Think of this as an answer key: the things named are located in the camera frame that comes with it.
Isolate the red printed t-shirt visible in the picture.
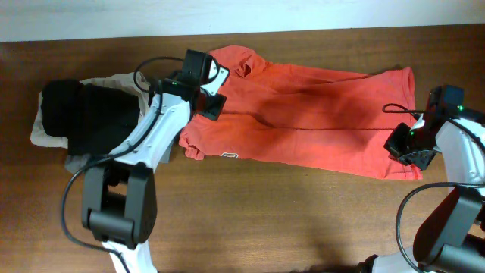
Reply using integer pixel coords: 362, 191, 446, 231
179, 45, 422, 180

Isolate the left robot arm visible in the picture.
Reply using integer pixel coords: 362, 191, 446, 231
77, 50, 230, 272

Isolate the grey folded garment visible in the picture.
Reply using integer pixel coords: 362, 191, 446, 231
64, 150, 171, 174

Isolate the beige folded garment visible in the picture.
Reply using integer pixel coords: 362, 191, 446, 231
30, 72, 149, 149

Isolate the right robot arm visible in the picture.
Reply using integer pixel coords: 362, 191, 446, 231
356, 85, 484, 273

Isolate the black folded garment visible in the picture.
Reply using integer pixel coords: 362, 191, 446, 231
40, 80, 140, 155

